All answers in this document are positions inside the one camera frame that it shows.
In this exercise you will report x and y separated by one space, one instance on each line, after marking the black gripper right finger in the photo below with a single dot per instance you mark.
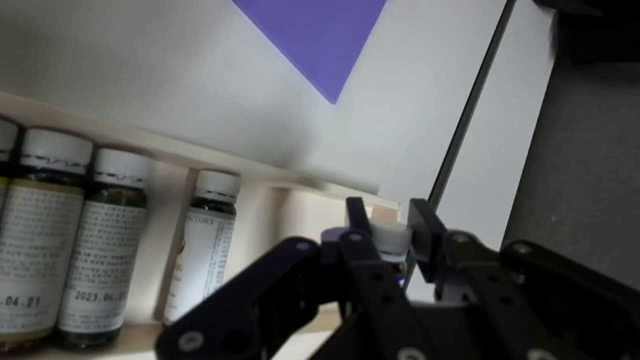
533 300

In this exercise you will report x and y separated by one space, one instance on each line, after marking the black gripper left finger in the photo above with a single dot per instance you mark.
281 300

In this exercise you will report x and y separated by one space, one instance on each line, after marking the small white-capped labelled bottle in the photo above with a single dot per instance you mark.
390 238
41 246
100 260
200 253
5 141

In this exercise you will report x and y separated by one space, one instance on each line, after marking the beige bottle tray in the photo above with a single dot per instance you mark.
266 213

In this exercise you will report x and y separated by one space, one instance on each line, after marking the purple paper mat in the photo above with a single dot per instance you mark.
320 40

